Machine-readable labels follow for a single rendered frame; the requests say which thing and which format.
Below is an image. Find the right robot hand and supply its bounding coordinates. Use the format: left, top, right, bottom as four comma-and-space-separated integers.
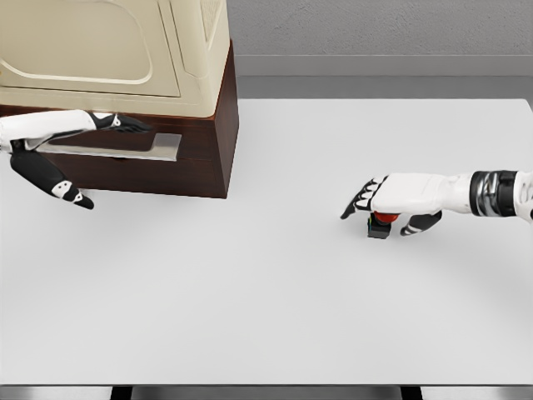
340, 173, 450, 238

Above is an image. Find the black switch with red button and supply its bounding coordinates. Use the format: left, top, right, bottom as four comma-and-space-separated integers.
366, 210, 400, 241

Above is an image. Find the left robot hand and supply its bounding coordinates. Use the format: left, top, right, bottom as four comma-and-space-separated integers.
0, 108, 154, 211

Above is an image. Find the beige cabinet with brown base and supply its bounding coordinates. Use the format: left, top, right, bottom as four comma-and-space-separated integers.
0, 0, 241, 201

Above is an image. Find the brown drawer with metal handle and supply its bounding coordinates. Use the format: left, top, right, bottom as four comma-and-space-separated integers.
24, 118, 217, 164

